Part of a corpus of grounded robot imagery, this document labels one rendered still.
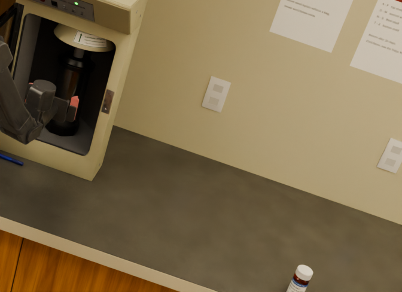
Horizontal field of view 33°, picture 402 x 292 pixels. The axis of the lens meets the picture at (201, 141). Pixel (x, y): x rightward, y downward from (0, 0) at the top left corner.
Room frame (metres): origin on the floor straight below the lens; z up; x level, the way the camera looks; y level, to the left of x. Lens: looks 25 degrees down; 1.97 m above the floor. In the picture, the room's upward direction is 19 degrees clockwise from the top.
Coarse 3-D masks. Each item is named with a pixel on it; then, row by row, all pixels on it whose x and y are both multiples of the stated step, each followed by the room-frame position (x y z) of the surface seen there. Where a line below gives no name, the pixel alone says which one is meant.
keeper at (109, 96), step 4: (108, 92) 1.68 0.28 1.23; (112, 92) 1.68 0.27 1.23; (108, 96) 1.68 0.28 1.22; (112, 96) 1.68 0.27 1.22; (104, 100) 1.68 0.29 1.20; (108, 100) 1.68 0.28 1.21; (104, 104) 1.68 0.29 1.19; (108, 104) 1.68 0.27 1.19; (104, 108) 1.68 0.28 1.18; (108, 108) 1.68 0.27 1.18; (104, 112) 1.68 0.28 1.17; (108, 112) 1.68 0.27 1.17
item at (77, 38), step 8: (56, 32) 1.73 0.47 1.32; (64, 32) 1.71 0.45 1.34; (72, 32) 1.71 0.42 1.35; (80, 32) 1.71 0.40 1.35; (64, 40) 1.70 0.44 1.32; (72, 40) 1.70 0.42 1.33; (80, 40) 1.70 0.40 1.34; (88, 40) 1.71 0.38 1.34; (96, 40) 1.72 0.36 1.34; (104, 40) 1.74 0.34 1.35; (88, 48) 1.70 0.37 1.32; (96, 48) 1.71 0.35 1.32; (104, 48) 1.73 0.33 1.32; (112, 48) 1.76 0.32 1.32
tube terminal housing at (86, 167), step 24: (24, 0) 1.68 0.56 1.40; (144, 0) 1.74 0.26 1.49; (72, 24) 1.68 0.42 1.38; (96, 24) 1.68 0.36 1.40; (120, 48) 1.68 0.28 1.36; (120, 72) 1.68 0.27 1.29; (120, 96) 1.78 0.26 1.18; (0, 144) 1.68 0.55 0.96; (24, 144) 1.68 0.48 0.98; (48, 144) 1.68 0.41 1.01; (96, 144) 1.68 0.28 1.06; (72, 168) 1.68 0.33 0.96; (96, 168) 1.70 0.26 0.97
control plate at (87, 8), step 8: (32, 0) 1.65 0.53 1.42; (48, 0) 1.62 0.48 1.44; (56, 0) 1.62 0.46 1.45; (64, 0) 1.61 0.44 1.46; (72, 0) 1.59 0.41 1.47; (80, 0) 1.59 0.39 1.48; (56, 8) 1.65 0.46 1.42; (64, 8) 1.64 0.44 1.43; (72, 8) 1.63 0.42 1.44; (80, 8) 1.62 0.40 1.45; (88, 8) 1.61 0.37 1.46; (80, 16) 1.64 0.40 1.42; (88, 16) 1.63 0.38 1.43
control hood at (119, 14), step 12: (84, 0) 1.58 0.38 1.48; (96, 0) 1.57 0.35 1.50; (108, 0) 1.57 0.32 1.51; (120, 0) 1.59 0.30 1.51; (132, 0) 1.62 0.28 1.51; (96, 12) 1.61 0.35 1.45; (108, 12) 1.60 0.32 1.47; (120, 12) 1.58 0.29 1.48; (132, 12) 1.60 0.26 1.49; (108, 24) 1.64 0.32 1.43; (120, 24) 1.62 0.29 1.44; (132, 24) 1.65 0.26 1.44
